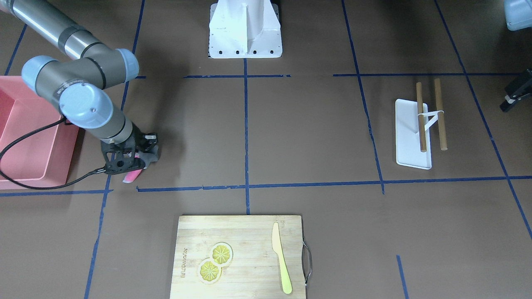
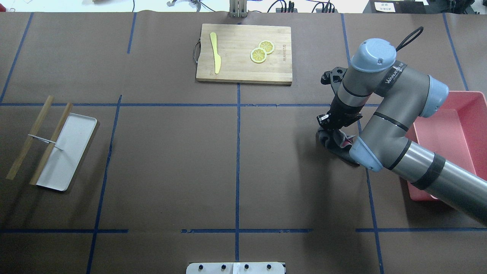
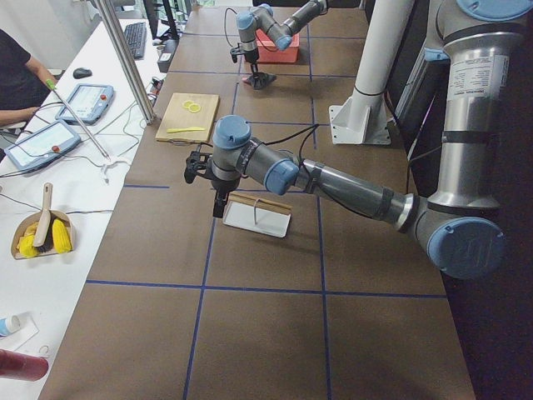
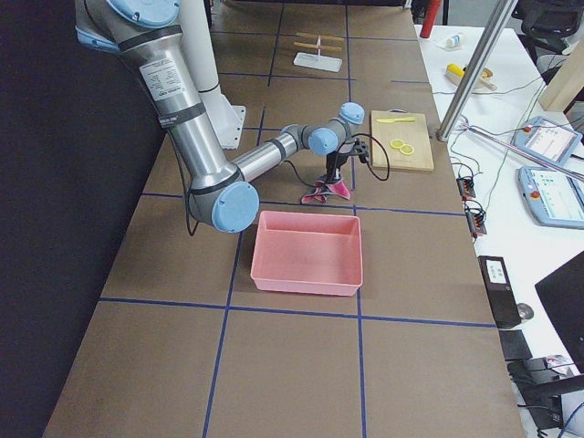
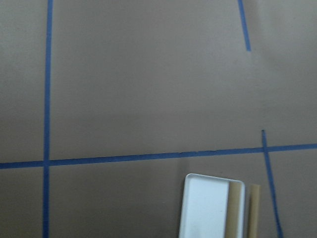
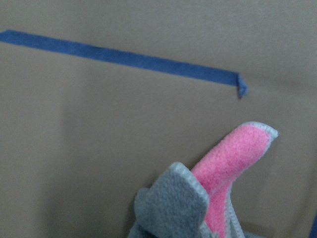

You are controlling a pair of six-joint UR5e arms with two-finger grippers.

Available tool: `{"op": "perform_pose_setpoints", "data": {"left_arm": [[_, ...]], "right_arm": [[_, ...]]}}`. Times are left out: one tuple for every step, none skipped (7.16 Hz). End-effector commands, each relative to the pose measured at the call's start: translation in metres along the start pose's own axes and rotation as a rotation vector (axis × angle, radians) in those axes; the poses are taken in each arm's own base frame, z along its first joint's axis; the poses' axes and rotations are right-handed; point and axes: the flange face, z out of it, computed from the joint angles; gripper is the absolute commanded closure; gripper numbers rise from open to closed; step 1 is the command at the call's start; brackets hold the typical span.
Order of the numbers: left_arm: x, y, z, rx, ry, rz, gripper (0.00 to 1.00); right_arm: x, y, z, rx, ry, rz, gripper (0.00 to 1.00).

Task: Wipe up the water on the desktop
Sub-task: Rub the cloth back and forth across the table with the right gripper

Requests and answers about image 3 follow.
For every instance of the yellow plastic knife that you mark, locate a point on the yellow plastic knife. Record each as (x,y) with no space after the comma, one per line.
(185,129)

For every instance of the black computer mouse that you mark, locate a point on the black computer mouse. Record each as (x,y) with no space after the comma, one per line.
(81,72)

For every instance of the near teach pendant tablet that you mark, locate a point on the near teach pendant tablet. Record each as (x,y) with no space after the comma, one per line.
(43,147)

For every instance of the red cylinder bottle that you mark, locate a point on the red cylinder bottle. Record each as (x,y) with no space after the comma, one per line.
(20,366)

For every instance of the grey and pink cloth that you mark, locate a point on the grey and pink cloth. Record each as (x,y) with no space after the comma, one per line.
(260,80)

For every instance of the seated person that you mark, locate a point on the seated person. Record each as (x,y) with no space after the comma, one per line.
(23,82)

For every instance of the far teach pendant tablet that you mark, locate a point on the far teach pendant tablet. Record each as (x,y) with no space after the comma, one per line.
(91,101)

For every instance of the pink plastic bin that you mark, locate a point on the pink plastic bin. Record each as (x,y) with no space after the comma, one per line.
(270,54)

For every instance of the white rack tray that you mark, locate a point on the white rack tray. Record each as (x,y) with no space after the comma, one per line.
(258,217)

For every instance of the left wooden rack rod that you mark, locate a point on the left wooden rack rod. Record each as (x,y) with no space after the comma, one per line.
(251,200)

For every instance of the wooden dustpan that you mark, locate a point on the wooden dustpan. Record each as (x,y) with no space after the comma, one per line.
(23,237)

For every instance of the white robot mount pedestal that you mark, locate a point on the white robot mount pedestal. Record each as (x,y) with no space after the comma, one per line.
(362,117)

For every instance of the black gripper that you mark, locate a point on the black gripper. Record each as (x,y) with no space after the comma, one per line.
(221,188)
(252,56)

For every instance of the teach pendant tablet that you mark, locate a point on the teach pendant tablet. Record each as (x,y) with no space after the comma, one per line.
(91,101)
(43,147)

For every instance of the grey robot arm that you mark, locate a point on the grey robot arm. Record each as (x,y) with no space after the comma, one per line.
(454,225)
(261,18)

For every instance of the yellow toy corn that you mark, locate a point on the yellow toy corn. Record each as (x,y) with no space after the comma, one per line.
(60,237)

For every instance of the black keyboard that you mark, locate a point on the black keyboard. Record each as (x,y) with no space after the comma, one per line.
(135,35)

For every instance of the lower lemon slice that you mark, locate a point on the lower lemon slice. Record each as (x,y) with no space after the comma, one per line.
(194,108)

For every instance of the aluminium frame post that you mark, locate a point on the aluminium frame post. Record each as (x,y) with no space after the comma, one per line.
(119,42)

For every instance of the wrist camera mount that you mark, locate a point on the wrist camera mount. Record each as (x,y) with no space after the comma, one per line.
(235,53)
(198,164)

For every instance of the wooden hand brush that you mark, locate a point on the wooden hand brush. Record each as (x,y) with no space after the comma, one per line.
(43,237)

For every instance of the bamboo cutting board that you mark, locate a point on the bamboo cutting board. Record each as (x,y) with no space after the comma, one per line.
(177,116)

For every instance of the blue white paper cup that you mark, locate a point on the blue white paper cup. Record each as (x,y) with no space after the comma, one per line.
(9,325)

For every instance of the metal rod with green handle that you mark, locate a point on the metal rod with green handle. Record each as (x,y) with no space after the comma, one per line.
(51,85)

